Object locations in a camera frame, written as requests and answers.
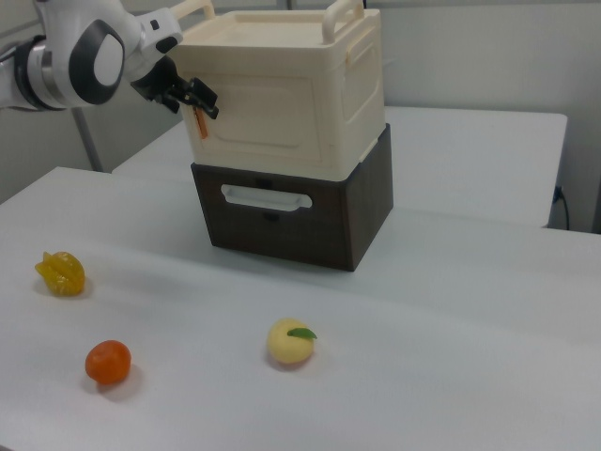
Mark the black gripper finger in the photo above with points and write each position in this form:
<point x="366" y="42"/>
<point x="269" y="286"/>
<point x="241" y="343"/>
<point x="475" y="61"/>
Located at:
<point x="204" y="91"/>
<point x="209" y="112"/>

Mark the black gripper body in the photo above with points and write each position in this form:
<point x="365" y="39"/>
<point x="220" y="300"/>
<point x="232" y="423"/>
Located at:
<point x="157" y="84"/>

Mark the orange door pull tab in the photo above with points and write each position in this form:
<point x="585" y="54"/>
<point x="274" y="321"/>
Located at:
<point x="202" y="123"/>

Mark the cream cabinet door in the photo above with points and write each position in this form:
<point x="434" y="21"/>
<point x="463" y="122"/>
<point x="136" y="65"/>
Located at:
<point x="267" y="122"/>

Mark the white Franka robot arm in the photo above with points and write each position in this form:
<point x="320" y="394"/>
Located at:
<point x="94" y="61"/>

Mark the cream plastic cart tray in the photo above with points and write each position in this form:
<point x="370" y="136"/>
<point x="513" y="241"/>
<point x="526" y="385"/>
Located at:
<point x="282" y="61"/>

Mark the dark brown drawer box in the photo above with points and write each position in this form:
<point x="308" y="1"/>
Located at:
<point x="300" y="221"/>

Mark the yellow toy starfruit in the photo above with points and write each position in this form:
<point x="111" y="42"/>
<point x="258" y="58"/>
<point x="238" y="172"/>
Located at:
<point x="61" y="278"/>

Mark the yellow toy peach with leaf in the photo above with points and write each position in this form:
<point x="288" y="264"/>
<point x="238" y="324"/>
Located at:
<point x="288" y="346"/>

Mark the orange toy tangerine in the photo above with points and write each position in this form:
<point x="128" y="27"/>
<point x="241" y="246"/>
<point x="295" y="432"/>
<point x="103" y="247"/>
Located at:
<point x="108" y="362"/>

